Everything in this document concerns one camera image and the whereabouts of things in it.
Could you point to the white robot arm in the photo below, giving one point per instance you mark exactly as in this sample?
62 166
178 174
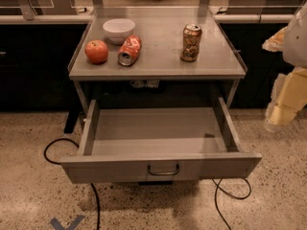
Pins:
295 40

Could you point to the orange brown soda can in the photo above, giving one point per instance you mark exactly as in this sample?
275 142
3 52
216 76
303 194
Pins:
191 42

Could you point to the white bowl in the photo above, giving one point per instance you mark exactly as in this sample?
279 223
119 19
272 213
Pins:
118 30

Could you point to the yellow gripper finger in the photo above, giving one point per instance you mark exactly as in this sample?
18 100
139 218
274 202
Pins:
292 98
276 42

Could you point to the open grey top drawer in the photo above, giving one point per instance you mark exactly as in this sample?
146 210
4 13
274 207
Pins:
126 141

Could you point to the metal drawer handle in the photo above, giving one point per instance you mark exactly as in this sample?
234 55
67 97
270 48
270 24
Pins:
164 172

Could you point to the red crushed soda can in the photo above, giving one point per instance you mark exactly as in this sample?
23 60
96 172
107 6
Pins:
130 50

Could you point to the red apple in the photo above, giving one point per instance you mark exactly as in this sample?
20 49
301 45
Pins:
96 51

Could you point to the grey metal cabinet table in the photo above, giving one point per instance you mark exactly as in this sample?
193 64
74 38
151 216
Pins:
161 32

